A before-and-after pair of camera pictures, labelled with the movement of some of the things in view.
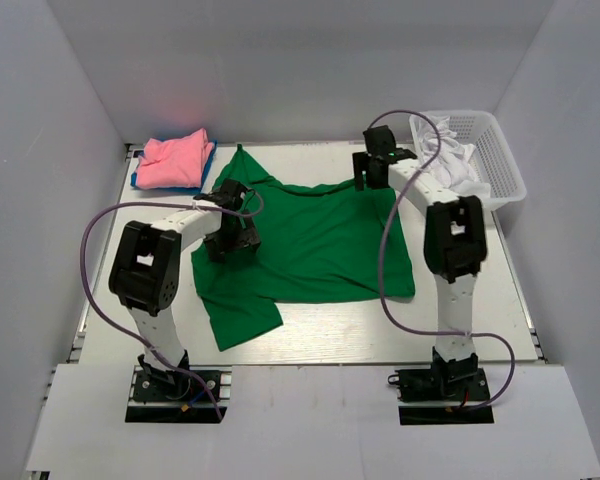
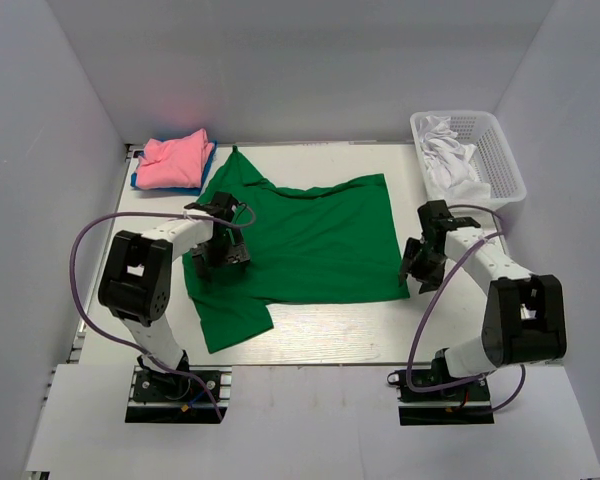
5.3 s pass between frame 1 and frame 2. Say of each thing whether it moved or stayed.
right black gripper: moved
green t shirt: stayed
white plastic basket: stayed
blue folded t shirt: stayed
